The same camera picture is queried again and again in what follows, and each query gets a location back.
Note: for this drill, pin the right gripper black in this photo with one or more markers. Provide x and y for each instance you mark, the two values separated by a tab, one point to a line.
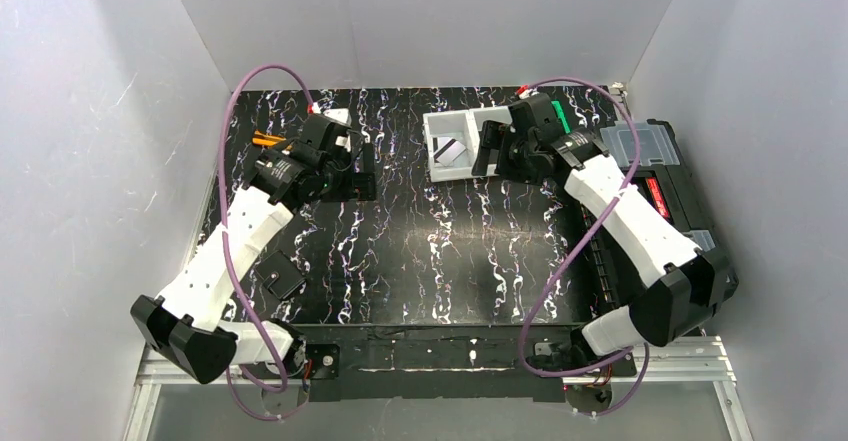
497	148

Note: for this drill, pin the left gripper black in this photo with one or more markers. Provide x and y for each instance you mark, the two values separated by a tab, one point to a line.
354	162

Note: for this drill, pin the black leather card holder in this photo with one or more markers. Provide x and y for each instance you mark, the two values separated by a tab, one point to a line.
280	276

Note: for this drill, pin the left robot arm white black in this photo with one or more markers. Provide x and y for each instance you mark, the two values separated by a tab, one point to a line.
184	323

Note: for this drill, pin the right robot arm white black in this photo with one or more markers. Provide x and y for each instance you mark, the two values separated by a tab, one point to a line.
682	284

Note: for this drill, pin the white card magnetic stripe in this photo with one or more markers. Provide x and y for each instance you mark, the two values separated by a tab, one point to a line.
447	150

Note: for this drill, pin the middle white bin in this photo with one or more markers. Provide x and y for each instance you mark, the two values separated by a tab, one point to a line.
489	125

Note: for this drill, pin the white bin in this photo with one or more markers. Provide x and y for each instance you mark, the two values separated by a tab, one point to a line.
453	124
489	125

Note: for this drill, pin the left white bin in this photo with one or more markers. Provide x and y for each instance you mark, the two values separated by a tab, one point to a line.
453	124

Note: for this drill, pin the green bin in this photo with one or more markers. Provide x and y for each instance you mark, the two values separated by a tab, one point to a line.
561	115

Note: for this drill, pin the black toolbox clear lids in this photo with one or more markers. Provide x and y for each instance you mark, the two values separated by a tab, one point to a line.
665	181

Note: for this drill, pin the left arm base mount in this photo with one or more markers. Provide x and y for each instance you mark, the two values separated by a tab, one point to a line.
284	394

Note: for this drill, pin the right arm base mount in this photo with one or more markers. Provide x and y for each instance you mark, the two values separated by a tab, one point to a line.
593	397

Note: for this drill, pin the aluminium frame rail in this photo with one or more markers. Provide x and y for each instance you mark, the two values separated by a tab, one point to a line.
688	359

